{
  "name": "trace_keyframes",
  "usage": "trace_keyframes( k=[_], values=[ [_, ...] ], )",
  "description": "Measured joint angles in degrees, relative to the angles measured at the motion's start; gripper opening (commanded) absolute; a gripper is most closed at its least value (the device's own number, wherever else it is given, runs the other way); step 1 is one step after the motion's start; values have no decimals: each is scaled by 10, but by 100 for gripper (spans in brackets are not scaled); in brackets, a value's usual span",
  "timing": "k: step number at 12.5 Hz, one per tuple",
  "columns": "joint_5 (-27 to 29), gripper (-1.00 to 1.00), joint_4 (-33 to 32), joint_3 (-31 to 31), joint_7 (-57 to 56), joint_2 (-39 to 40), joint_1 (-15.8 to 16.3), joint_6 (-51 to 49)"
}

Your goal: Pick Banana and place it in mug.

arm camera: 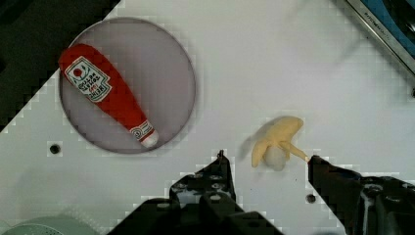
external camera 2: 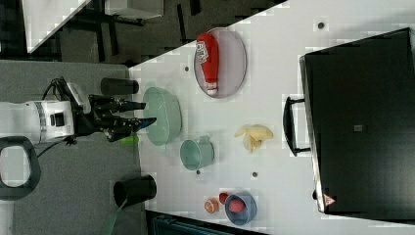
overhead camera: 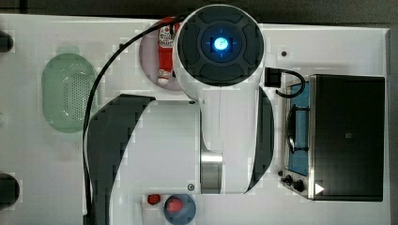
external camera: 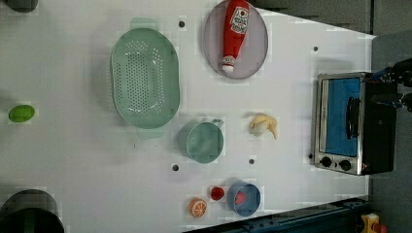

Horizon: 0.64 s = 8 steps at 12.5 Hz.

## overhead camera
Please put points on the green perforated colander basket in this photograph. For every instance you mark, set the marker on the green perforated colander basket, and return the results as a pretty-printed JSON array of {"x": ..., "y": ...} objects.
[{"x": 66, "y": 83}]

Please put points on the grey round plate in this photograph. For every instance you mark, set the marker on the grey round plate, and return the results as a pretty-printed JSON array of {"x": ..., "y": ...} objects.
[{"x": 149, "y": 60}]

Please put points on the steel toaster oven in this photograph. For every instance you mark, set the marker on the steel toaster oven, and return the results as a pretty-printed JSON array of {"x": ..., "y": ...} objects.
[{"x": 335, "y": 138}]

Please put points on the red emergency stop button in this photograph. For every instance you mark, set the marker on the red emergency stop button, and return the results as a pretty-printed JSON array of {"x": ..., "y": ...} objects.
[{"x": 153, "y": 199}]

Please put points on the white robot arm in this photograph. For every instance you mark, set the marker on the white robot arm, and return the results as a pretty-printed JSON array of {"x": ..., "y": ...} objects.
[{"x": 148, "y": 158}]

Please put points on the red ketchup bottle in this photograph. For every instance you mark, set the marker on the red ketchup bottle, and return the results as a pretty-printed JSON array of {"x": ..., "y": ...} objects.
[{"x": 166, "y": 38}]

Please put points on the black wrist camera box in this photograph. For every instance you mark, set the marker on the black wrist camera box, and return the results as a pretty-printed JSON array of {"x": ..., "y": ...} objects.
[{"x": 273, "y": 78}]

